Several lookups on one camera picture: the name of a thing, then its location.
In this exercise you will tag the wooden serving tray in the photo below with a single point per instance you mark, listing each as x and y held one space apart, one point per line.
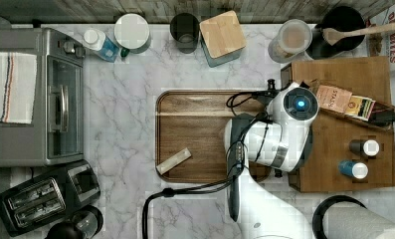
196 120

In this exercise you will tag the black coffee grinder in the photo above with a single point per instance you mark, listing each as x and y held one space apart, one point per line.
84 224

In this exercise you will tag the wooden tea bag tray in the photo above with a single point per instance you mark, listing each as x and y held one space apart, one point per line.
381 118

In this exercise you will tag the white lidded canister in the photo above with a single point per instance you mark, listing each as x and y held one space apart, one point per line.
132 32

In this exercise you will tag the wooden spoon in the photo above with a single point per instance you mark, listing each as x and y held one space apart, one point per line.
332 36

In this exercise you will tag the black two-slot toaster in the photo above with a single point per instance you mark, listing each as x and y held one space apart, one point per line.
48 197

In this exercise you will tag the silver toaster oven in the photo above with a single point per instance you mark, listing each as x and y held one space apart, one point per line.
55 135

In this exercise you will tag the blue soap bottle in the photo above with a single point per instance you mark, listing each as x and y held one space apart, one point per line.
98 42

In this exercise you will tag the blue salt shaker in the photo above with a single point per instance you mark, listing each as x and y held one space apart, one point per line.
353 169

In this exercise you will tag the black utensil holder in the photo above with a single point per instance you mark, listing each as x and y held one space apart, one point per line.
341 18

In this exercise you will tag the paper towel roll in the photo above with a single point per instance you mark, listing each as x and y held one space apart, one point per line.
356 223

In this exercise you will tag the yellow tea bag packets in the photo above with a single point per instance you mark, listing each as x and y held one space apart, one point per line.
360 108

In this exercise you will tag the black pepper shaker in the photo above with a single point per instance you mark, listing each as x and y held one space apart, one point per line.
363 147

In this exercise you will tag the dark empty cup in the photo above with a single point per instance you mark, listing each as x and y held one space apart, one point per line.
185 30

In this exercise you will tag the white striped dish towel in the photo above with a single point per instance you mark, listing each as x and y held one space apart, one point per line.
18 75

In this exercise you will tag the orange tea box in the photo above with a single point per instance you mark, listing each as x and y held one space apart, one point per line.
333 98

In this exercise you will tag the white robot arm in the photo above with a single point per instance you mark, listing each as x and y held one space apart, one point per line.
279 137

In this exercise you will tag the clear jar with brown contents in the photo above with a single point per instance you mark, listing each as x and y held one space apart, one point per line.
293 38

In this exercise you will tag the teal canister with wooden lid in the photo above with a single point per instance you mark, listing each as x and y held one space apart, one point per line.
223 39

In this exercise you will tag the small beige wooden block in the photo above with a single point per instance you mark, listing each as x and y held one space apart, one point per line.
173 161

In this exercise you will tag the cinnamon cereal box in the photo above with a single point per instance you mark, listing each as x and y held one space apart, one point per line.
382 44

